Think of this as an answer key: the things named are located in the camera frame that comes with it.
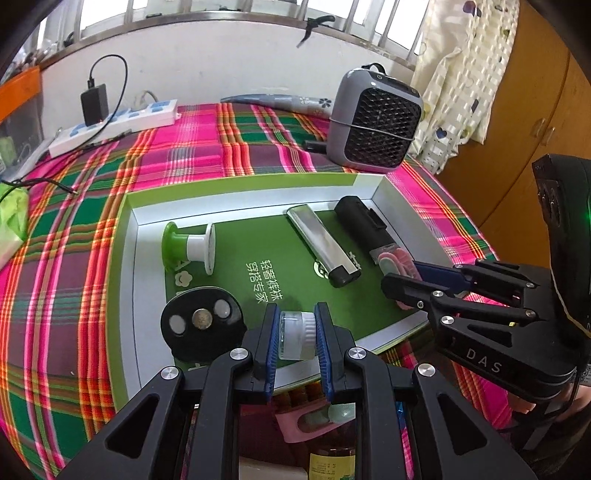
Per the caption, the green tissue pack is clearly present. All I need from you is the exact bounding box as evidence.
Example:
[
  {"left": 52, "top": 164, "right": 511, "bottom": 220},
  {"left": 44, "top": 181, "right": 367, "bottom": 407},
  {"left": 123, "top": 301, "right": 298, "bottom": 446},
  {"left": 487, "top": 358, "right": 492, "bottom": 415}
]
[{"left": 0, "top": 185, "right": 29, "bottom": 268}]

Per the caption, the small white round jar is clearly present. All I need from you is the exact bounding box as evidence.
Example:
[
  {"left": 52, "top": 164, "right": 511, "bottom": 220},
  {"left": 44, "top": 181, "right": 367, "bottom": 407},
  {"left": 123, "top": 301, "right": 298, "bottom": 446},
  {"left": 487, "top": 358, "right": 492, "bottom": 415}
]
[{"left": 277, "top": 311, "right": 319, "bottom": 361}]

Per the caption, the wooden wardrobe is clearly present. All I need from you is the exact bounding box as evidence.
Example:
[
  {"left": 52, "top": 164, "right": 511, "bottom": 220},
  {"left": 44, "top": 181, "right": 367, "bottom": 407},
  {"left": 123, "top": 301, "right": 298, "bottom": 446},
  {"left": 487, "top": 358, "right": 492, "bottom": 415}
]
[{"left": 436, "top": 0, "right": 591, "bottom": 278}]

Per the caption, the white charger plug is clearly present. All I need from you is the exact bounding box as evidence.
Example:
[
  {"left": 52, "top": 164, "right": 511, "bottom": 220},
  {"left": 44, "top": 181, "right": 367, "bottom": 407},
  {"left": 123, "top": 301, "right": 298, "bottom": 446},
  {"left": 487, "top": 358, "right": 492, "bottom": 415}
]
[{"left": 239, "top": 457, "right": 309, "bottom": 480}]

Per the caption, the metal window grille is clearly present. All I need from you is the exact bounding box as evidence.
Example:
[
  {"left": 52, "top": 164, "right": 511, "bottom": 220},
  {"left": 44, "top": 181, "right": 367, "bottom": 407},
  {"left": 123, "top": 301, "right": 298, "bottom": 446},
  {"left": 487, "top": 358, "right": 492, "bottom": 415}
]
[{"left": 0, "top": 0, "right": 444, "bottom": 70}]

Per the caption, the shallow green cardboard box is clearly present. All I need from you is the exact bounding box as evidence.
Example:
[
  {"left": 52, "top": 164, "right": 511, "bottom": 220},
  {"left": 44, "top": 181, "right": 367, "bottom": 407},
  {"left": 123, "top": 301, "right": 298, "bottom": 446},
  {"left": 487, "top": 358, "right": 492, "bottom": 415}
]
[{"left": 108, "top": 173, "right": 462, "bottom": 411}]

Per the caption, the grey portable heater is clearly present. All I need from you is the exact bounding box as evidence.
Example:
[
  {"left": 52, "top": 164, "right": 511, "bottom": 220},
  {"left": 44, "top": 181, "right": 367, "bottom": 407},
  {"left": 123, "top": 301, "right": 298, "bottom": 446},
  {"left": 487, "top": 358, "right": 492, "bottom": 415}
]
[{"left": 325, "top": 63, "right": 424, "bottom": 174}]

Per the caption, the person's right hand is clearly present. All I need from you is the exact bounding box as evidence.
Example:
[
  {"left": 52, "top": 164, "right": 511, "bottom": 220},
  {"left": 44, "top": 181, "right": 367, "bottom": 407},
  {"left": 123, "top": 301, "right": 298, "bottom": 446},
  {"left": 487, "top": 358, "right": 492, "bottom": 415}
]
[{"left": 508, "top": 390, "right": 541, "bottom": 415}]

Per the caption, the pink green plaid cloth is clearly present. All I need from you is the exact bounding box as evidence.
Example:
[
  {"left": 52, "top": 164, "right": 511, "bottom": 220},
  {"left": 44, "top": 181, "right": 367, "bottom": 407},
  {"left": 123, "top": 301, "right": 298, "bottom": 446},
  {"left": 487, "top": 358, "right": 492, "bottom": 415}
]
[{"left": 0, "top": 102, "right": 513, "bottom": 467}]

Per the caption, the cream patterned curtain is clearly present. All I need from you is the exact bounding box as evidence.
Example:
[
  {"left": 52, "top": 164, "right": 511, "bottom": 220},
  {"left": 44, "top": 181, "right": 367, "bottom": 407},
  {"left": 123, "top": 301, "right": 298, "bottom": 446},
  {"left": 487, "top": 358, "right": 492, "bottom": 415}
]
[{"left": 409, "top": 0, "right": 520, "bottom": 174}]

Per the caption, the black device with clear cap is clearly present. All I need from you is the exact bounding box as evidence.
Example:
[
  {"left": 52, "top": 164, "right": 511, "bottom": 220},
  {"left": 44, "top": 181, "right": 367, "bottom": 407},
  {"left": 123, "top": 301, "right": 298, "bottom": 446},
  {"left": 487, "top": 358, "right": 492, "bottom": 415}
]
[{"left": 333, "top": 196, "right": 398, "bottom": 266}]

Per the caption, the silver lighter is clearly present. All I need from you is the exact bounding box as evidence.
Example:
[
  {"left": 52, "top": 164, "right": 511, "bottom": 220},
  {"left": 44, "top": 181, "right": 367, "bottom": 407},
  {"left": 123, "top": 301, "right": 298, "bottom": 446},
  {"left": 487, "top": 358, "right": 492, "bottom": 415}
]
[{"left": 283, "top": 204, "right": 362, "bottom": 288}]

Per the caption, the black adapter cable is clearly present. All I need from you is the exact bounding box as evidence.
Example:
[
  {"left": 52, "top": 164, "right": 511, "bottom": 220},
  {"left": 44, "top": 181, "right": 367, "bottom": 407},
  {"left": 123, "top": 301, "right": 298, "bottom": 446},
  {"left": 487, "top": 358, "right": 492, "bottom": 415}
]
[{"left": 0, "top": 54, "right": 134, "bottom": 199}]

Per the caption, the grey floral cloth roll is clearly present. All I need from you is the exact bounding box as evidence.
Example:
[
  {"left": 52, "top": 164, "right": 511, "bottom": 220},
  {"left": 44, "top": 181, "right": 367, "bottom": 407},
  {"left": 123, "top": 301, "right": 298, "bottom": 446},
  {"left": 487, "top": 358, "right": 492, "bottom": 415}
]
[{"left": 221, "top": 91, "right": 334, "bottom": 118}]

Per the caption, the black power adapter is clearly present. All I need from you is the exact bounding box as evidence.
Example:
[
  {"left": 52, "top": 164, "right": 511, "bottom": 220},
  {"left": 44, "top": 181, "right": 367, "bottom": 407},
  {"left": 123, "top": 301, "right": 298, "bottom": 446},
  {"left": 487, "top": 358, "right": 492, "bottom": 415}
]
[{"left": 81, "top": 78, "right": 109, "bottom": 125}]

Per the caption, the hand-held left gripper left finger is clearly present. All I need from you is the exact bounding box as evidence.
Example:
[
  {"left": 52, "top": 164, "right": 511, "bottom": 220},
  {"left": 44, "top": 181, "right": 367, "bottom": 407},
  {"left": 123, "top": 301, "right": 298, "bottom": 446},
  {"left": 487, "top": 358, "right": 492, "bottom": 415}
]
[{"left": 55, "top": 305, "right": 282, "bottom": 480}]

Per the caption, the pink and grey tool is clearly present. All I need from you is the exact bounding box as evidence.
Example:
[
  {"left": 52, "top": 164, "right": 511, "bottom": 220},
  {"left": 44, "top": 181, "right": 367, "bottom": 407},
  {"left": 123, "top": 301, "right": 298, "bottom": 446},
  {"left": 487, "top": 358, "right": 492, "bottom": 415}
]
[{"left": 376, "top": 247, "right": 423, "bottom": 310}]

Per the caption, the white power strip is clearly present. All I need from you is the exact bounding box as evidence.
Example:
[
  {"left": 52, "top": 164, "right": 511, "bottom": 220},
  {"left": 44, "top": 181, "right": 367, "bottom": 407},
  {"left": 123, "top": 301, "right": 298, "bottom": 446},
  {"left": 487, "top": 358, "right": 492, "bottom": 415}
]
[{"left": 47, "top": 98, "right": 181, "bottom": 158}]

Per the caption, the black window latch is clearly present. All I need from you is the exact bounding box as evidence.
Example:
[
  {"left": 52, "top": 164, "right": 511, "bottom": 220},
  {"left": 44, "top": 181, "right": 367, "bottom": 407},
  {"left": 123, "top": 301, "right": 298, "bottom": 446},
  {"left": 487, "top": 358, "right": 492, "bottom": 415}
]
[{"left": 295, "top": 14, "right": 336, "bottom": 47}]

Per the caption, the red lid glass jar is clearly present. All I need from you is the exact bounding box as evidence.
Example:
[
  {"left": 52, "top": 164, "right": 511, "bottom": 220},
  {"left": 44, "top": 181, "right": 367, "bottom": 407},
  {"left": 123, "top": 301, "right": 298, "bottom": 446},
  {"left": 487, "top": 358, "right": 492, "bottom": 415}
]
[{"left": 307, "top": 427, "right": 358, "bottom": 480}]

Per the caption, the clear storage bin orange lid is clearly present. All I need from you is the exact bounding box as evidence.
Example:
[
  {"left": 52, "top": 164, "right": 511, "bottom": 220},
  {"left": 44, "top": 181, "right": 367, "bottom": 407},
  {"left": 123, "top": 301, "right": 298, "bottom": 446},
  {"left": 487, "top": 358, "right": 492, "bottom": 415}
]
[{"left": 0, "top": 65, "right": 44, "bottom": 153}]

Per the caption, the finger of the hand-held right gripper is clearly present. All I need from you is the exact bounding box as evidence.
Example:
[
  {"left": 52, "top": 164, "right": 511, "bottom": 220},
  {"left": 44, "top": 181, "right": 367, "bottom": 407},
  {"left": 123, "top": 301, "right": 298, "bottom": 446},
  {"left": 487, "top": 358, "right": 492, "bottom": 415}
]
[
  {"left": 412, "top": 259, "right": 551, "bottom": 305},
  {"left": 381, "top": 272, "right": 541, "bottom": 326}
]

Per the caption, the black disc with white dots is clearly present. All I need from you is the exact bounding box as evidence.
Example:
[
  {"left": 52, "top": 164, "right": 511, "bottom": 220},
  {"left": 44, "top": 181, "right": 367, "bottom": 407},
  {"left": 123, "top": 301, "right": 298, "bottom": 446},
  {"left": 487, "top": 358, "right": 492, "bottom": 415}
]
[{"left": 161, "top": 286, "right": 247, "bottom": 363}]

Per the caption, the pink tool with pale oval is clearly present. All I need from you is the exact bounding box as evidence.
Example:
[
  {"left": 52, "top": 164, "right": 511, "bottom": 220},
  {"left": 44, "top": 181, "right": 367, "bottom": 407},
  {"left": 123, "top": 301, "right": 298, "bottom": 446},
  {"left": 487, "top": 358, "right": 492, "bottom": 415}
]
[{"left": 276, "top": 399, "right": 358, "bottom": 444}]

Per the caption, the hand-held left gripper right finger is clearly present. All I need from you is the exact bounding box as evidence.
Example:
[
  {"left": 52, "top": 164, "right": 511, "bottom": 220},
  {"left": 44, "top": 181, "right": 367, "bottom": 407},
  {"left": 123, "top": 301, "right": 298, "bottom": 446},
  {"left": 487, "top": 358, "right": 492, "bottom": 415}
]
[{"left": 314, "top": 302, "right": 539, "bottom": 480}]

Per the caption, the green and white spool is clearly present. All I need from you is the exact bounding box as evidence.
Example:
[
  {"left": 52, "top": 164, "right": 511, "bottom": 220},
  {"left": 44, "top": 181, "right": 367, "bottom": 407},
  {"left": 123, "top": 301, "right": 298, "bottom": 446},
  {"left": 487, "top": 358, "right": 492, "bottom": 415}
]
[{"left": 161, "top": 222, "right": 217, "bottom": 276}]

